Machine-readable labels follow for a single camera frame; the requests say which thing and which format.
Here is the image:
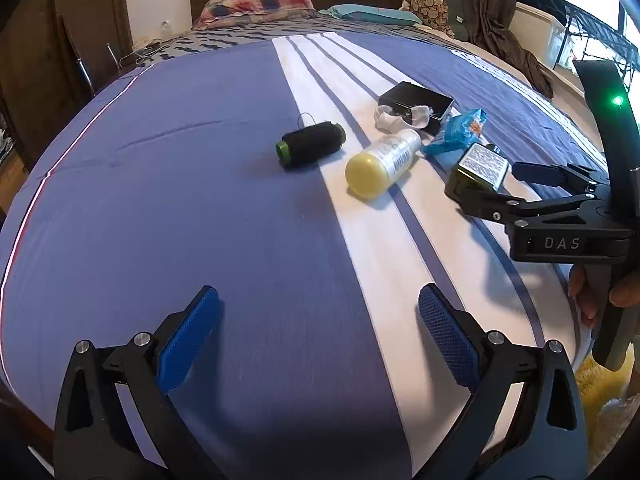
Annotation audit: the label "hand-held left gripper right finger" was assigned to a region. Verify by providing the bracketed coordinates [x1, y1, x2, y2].
[418, 283, 588, 480]

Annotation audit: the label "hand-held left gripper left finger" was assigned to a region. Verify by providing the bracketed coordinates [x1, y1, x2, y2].
[52, 285, 222, 480]

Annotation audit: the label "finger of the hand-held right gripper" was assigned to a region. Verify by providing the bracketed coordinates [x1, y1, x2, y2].
[457, 182, 608, 225]
[514, 161, 601, 195]

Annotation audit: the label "green patterned box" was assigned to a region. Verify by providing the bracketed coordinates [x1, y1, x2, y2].
[445, 142, 511, 201]

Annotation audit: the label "person's right hand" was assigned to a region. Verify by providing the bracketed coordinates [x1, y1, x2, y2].
[569, 259, 640, 330]

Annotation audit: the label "blue snack packet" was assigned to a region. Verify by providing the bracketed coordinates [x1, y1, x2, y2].
[422, 109, 488, 157]

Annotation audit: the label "yellow plastic bottle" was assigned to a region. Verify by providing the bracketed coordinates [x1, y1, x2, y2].
[345, 129, 422, 200]

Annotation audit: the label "blue striped bed cover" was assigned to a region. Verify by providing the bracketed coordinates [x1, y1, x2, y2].
[0, 32, 608, 480]

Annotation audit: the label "black box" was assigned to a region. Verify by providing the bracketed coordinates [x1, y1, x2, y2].
[378, 81, 455, 137]

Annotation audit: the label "white storage box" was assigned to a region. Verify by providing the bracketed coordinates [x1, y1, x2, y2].
[515, 2, 571, 69]

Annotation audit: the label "cream fluffy rug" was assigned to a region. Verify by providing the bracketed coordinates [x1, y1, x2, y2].
[575, 350, 640, 480]

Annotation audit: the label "brown curtain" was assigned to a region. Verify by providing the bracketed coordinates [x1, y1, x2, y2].
[412, 0, 555, 100]

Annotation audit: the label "black thread spool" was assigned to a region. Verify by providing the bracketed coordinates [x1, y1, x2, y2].
[275, 121, 347, 171]

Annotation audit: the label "log print cushion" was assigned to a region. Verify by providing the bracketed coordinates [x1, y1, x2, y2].
[404, 0, 471, 42]

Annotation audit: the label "light blue pillow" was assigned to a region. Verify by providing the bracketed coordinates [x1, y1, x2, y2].
[317, 3, 423, 27]

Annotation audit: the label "dark wooden nightstand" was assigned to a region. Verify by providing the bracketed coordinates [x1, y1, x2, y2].
[117, 35, 177, 70]

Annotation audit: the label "dark folded chair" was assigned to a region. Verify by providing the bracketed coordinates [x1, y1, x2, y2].
[60, 12, 97, 98]

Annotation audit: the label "plaid pillow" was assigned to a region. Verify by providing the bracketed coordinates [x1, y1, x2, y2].
[194, 0, 317, 29]

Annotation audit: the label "dark wooden wardrobe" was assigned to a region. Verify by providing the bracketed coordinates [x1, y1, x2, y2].
[0, 0, 133, 186]

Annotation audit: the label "white charging cables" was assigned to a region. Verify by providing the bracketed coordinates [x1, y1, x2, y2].
[129, 40, 168, 67]

